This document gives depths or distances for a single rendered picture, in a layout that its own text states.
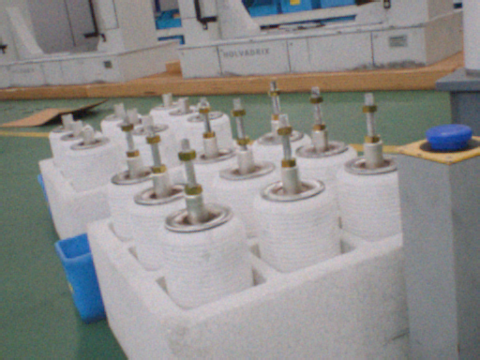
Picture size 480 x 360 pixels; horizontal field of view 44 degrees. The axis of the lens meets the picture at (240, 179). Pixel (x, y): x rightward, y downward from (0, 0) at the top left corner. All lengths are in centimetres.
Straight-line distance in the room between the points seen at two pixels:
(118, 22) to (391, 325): 335
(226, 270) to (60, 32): 745
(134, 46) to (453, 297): 350
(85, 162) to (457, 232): 74
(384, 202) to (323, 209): 9
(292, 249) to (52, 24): 738
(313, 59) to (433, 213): 238
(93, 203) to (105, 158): 9
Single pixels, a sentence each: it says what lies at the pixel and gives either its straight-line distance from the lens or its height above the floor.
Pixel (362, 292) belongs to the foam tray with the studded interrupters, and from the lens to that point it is 69.
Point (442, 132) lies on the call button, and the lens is 56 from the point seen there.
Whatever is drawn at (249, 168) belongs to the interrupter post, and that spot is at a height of 26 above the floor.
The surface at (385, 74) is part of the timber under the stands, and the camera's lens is 266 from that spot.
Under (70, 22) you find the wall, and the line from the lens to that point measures 811.
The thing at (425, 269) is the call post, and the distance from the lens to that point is 60.
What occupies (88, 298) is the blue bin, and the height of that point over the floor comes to 5.
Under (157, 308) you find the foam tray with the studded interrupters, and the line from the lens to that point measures 63.
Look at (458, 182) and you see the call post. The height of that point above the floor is 29.
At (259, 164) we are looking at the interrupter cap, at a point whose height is 25.
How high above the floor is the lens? 47
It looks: 17 degrees down
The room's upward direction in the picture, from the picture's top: 9 degrees counter-clockwise
